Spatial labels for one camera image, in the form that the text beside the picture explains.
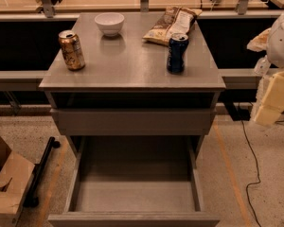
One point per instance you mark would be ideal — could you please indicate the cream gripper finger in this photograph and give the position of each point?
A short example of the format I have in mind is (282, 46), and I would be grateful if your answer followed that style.
(259, 43)
(272, 104)

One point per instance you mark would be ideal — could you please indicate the blue pepsi can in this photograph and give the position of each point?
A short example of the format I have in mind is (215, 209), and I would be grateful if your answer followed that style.
(178, 44)

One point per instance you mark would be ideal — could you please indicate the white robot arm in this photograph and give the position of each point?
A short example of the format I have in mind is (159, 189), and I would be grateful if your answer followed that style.
(275, 45)

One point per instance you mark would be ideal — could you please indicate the grey drawer cabinet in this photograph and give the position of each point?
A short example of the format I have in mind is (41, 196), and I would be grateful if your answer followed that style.
(127, 73)

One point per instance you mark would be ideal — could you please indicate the open middle drawer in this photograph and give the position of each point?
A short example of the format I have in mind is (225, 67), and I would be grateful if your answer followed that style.
(135, 181)

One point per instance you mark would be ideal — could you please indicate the gold soda can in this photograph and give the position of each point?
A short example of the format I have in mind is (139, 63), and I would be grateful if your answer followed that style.
(71, 50)

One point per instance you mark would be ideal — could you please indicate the closed top drawer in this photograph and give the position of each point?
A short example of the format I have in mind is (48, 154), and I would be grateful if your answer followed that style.
(133, 122)

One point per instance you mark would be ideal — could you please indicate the chip bag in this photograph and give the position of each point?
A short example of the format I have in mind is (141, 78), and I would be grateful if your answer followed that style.
(174, 20)

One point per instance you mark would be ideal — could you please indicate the white ceramic bowl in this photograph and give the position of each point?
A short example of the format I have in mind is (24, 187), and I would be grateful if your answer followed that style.
(110, 23)

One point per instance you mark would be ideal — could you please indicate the black pole stand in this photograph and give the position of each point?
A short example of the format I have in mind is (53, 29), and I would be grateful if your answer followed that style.
(32, 199)

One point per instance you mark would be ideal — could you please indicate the cardboard box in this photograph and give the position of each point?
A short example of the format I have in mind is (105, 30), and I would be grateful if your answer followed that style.
(15, 179)

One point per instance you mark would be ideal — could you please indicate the grey shelf rail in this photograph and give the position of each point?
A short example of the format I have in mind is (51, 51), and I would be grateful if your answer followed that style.
(21, 80)

